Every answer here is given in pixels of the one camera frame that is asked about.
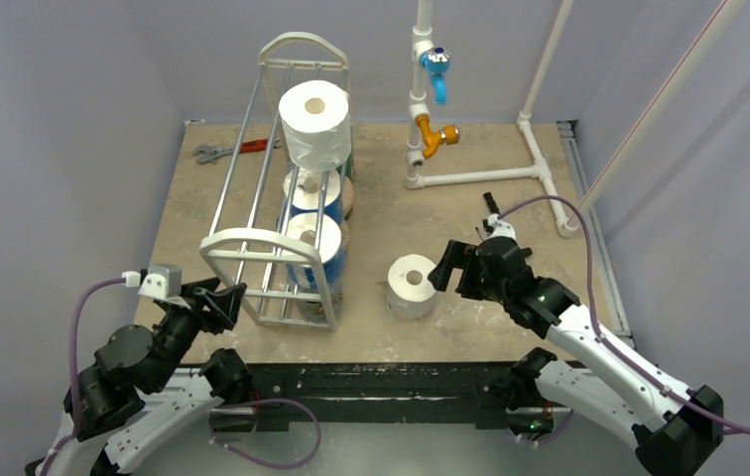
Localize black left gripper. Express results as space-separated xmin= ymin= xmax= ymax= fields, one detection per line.
xmin=149 ymin=276 xmax=245 ymax=390

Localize white metal shelf rack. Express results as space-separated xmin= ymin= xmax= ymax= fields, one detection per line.
xmin=198 ymin=31 xmax=350 ymax=332

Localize blue white packaged roll front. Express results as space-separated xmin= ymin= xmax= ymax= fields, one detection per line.
xmin=283 ymin=211 xmax=347 ymax=294

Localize blue white packaged roll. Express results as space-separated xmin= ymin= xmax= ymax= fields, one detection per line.
xmin=283 ymin=170 xmax=344 ymax=223
xmin=283 ymin=211 xmax=347 ymax=294

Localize blue white packaged roll back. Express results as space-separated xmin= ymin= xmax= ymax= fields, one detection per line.
xmin=283 ymin=170 xmax=344 ymax=223

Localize unwrapped white paper roll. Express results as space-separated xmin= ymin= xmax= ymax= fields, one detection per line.
xmin=279 ymin=79 xmax=352 ymax=173

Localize grey paper roll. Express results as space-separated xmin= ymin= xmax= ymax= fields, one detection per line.
xmin=296 ymin=291 xmax=343 ymax=323

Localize green paper roll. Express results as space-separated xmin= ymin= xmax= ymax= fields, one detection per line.
xmin=345 ymin=153 xmax=355 ymax=179

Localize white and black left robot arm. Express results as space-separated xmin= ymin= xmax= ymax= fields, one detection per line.
xmin=25 ymin=266 xmax=252 ymax=475

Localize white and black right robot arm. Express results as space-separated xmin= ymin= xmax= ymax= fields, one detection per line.
xmin=428 ymin=236 xmax=724 ymax=475

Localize black screwdriver tool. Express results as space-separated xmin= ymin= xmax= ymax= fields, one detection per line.
xmin=483 ymin=191 xmax=502 ymax=217

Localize orange faucet valve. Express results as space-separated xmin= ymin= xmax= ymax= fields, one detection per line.
xmin=414 ymin=114 xmax=460 ymax=160

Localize blue faucet valve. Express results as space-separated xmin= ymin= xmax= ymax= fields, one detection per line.
xmin=420 ymin=47 xmax=451 ymax=105

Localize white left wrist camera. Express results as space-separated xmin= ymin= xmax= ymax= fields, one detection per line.
xmin=121 ymin=264 xmax=183 ymax=301

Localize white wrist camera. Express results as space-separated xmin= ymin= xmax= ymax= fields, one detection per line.
xmin=476 ymin=213 xmax=517 ymax=242
xmin=121 ymin=264 xmax=183 ymax=301

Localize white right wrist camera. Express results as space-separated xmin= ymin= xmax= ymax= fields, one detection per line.
xmin=476 ymin=213 xmax=517 ymax=242

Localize white pvc pipe frame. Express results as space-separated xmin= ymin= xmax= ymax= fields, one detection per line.
xmin=405 ymin=0 xmax=750 ymax=239

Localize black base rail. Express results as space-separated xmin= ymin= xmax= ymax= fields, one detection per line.
xmin=187 ymin=359 xmax=554 ymax=433

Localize red handled pliers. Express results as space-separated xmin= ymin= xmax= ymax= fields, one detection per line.
xmin=192 ymin=139 xmax=282 ymax=165

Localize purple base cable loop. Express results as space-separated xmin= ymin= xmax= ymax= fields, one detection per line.
xmin=207 ymin=397 xmax=322 ymax=470

